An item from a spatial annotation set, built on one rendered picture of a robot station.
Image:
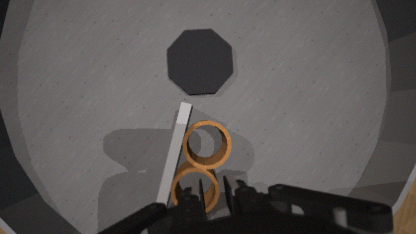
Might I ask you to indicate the grey round turntable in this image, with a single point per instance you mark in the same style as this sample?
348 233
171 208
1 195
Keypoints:
318 94

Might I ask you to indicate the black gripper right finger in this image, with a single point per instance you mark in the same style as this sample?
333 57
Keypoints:
360 216

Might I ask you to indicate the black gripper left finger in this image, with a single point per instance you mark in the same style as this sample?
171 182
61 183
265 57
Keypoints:
189 211

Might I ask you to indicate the bronze bushing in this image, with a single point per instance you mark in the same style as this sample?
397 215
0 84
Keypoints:
212 194
215 160

